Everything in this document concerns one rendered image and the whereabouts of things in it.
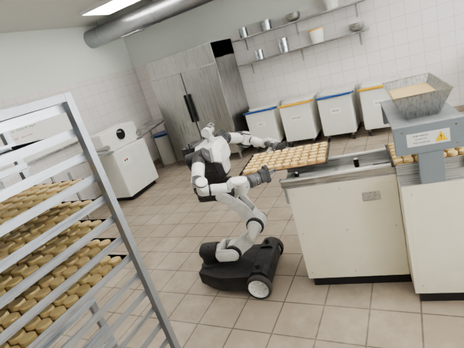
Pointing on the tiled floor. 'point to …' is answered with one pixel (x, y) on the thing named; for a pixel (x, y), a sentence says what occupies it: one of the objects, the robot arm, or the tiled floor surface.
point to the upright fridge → (199, 93)
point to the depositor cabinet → (434, 234)
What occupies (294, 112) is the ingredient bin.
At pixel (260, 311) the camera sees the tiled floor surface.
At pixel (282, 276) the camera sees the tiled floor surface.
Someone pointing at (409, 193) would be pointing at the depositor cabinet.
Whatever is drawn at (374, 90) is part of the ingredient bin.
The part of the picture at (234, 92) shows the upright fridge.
